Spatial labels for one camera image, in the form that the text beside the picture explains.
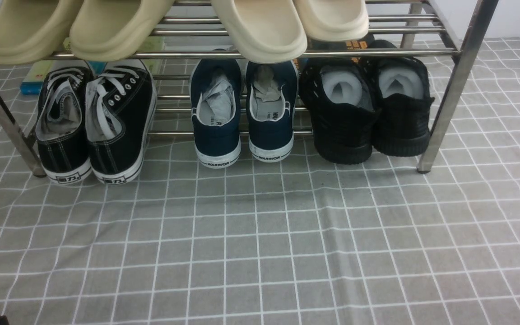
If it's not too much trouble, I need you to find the black knit sneaker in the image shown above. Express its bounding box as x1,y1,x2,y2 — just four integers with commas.
362,57,435,157
299,58,380,165

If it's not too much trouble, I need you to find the steel shoe rack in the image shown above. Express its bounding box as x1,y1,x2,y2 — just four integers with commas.
0,0,499,177

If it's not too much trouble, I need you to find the navy Warrior sneaker right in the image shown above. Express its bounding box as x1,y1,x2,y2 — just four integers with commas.
244,61,299,163

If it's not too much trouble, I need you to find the navy warrior sneaker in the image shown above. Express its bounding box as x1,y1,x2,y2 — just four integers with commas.
189,58,243,169
244,61,299,163

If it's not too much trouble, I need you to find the grey grid floor cloth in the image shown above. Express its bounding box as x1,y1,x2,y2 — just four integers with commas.
0,38,520,325

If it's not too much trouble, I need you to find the navy Warrior sneaker left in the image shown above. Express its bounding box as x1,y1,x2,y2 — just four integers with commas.
189,58,243,169

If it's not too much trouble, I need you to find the cream foam slipper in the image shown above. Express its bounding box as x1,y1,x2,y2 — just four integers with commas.
211,0,307,64
294,0,369,42

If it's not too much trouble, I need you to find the black canvas sneaker right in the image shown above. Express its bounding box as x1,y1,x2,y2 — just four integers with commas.
85,59,157,185

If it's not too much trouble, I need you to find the black canvas sneaker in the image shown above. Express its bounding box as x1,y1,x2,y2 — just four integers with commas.
35,60,95,185
85,59,157,185

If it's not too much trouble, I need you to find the cream foam slipper right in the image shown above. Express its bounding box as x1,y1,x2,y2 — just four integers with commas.
294,0,369,42

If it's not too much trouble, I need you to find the black orange box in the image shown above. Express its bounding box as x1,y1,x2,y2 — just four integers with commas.
293,33,375,72

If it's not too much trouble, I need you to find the black canvas sneaker left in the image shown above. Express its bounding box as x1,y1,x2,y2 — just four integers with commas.
35,60,95,185

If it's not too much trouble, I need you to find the olive foam slipper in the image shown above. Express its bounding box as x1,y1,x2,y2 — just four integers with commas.
0,0,83,65
70,0,174,62

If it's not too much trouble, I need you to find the blue green book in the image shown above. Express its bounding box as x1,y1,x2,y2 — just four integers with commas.
20,36,166,95

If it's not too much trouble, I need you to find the olive foam slipper far left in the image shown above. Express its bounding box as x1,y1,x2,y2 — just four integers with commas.
0,0,83,65

